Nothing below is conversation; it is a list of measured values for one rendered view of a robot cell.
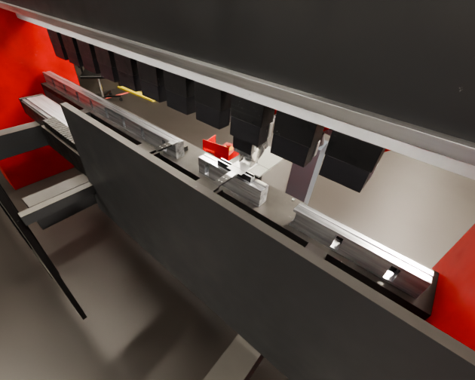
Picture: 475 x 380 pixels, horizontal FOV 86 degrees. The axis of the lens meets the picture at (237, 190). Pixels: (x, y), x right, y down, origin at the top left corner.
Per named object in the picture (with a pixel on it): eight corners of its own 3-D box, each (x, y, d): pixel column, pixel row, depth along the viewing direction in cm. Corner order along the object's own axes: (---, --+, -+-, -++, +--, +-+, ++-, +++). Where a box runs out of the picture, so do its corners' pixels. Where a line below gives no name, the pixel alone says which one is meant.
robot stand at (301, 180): (288, 205, 250) (307, 133, 201) (304, 213, 243) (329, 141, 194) (279, 215, 238) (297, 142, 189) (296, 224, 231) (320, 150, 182)
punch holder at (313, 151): (314, 158, 95) (328, 117, 84) (304, 168, 89) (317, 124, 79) (280, 144, 101) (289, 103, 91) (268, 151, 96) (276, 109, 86)
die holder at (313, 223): (419, 286, 90) (434, 271, 84) (416, 298, 86) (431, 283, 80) (295, 217, 113) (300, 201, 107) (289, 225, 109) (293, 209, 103)
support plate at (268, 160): (288, 156, 131) (288, 154, 130) (258, 178, 114) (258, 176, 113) (259, 143, 139) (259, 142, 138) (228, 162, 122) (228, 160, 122)
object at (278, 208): (433, 279, 98) (439, 272, 95) (424, 322, 85) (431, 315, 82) (68, 83, 234) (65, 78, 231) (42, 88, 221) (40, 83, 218)
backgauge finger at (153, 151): (185, 148, 131) (184, 139, 128) (141, 168, 115) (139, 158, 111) (169, 139, 136) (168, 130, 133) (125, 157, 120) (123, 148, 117)
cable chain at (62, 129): (99, 154, 118) (96, 146, 116) (86, 158, 114) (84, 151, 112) (56, 124, 138) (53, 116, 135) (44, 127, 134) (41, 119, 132)
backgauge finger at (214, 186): (245, 180, 113) (246, 171, 110) (203, 209, 97) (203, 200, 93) (225, 170, 118) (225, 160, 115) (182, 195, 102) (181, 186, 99)
